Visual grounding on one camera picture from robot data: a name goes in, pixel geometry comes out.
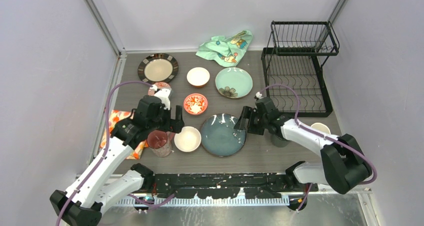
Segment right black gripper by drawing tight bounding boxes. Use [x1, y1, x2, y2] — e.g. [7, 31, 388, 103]
[234, 106, 268, 135]

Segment dark blue floral plate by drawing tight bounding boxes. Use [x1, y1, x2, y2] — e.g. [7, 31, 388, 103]
[200, 113, 247, 157]

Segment black rimmed cream plate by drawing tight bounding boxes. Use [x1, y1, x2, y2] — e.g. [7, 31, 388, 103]
[137, 53, 179, 84]

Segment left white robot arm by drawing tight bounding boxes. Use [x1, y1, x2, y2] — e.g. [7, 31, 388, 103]
[49, 96, 185, 225]

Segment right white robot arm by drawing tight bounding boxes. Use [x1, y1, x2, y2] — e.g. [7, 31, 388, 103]
[234, 97, 376, 194]

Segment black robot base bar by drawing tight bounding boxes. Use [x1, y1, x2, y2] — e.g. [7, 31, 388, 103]
[136, 172, 307, 199]

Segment white ceramic bowl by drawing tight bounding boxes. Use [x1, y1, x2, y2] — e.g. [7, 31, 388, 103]
[173, 126, 202, 152]

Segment pink glass mug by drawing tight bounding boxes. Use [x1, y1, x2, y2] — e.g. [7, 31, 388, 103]
[146, 130, 175, 158]

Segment orange coral pattern bowl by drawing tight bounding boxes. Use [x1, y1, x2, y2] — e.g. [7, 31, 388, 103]
[183, 93, 208, 115]

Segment mint green flower plate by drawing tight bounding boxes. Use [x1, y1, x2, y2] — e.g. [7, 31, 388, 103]
[215, 67, 253, 99]

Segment dark green mug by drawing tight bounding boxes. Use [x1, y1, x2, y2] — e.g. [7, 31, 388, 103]
[270, 135, 289, 148]

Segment white bowl orange outside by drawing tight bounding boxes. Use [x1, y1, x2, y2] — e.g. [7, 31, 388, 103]
[186, 67, 210, 88]

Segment orange floral cloth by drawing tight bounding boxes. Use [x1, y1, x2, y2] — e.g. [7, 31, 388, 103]
[99, 110, 148, 160]

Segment mint green cartoon cloth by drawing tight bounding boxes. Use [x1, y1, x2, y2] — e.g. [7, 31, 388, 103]
[195, 30, 253, 68]

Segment pale pink mug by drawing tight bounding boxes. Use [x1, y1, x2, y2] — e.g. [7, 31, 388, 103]
[311, 122, 331, 134]

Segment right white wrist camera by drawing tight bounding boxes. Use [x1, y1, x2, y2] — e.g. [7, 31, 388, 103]
[254, 92, 263, 101]

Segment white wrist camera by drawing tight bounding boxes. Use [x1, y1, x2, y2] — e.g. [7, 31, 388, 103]
[150, 85, 172, 110]
[254, 92, 263, 101]

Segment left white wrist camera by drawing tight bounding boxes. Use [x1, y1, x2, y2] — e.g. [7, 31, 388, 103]
[150, 85, 172, 110]

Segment black wire dish rack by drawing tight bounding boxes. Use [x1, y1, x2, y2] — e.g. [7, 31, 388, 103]
[261, 21, 340, 117]

